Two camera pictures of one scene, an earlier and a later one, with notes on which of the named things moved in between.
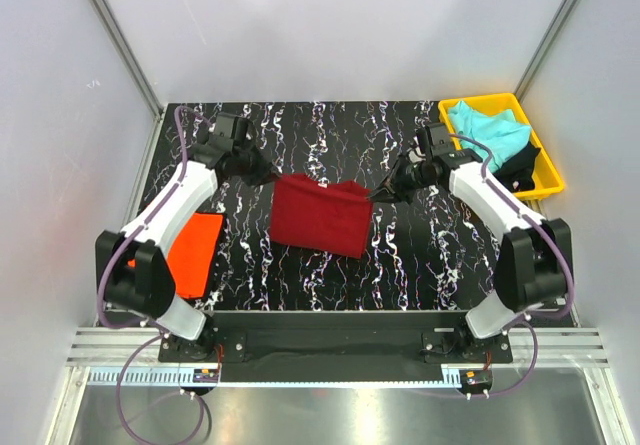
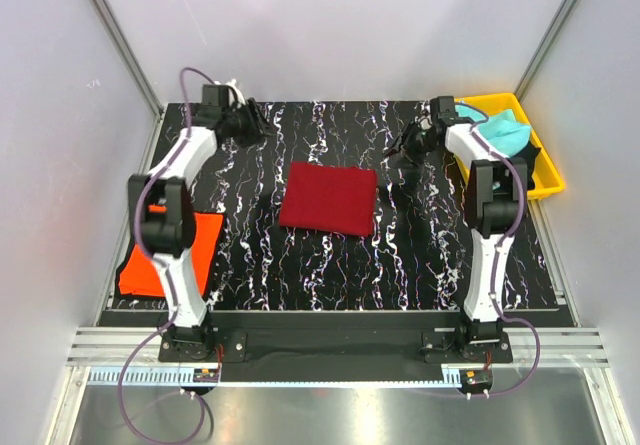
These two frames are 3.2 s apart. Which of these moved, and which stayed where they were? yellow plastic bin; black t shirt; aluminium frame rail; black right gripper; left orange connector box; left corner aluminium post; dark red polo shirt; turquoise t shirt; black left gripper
Moved: dark red polo shirt; black left gripper; black right gripper
Stayed: black t shirt; left corner aluminium post; aluminium frame rail; left orange connector box; turquoise t shirt; yellow plastic bin
